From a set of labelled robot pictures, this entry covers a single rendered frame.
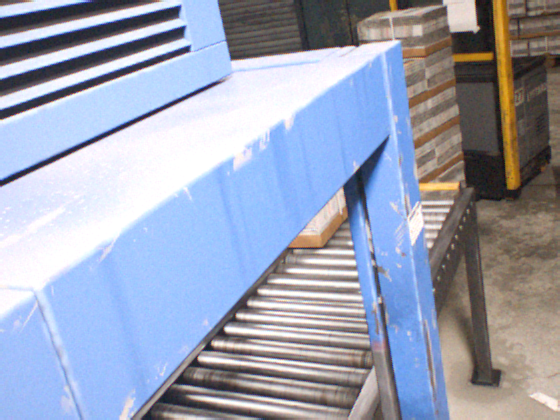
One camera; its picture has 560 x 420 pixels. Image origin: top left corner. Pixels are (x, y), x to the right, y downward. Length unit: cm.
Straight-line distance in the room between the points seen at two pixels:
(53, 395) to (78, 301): 4
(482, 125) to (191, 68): 365
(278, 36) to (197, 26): 972
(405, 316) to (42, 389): 63
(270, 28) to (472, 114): 661
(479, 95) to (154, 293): 392
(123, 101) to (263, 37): 997
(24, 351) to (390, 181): 56
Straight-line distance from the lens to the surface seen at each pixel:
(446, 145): 374
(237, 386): 151
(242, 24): 1072
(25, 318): 30
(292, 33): 1032
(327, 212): 205
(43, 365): 31
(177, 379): 159
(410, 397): 95
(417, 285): 85
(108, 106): 59
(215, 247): 41
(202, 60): 72
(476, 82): 420
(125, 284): 35
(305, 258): 198
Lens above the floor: 166
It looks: 19 degrees down
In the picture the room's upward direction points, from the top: 11 degrees counter-clockwise
